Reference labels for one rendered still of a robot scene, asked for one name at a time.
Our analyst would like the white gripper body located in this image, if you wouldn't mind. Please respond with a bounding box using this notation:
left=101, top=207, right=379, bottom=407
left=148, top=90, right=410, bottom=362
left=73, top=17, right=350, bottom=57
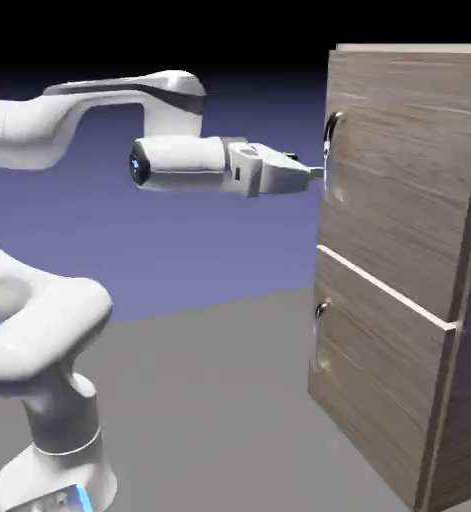
left=257, top=143, right=313, bottom=197

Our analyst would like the large wood cabinet door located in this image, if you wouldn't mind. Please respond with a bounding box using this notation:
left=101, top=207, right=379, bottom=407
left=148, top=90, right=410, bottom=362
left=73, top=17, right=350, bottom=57
left=315, top=50, right=471, bottom=330

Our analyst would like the small wood cabinet door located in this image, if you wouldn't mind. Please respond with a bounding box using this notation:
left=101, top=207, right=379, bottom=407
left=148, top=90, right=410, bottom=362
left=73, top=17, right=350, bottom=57
left=306, top=244, right=457, bottom=511

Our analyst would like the long curved metal handle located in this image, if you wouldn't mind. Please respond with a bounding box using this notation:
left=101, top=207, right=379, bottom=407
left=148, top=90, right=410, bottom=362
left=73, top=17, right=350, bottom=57
left=321, top=110, right=345, bottom=205

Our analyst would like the short curved metal handle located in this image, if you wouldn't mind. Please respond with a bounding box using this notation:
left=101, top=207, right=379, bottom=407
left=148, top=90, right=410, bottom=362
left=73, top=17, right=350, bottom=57
left=311, top=298, right=333, bottom=373

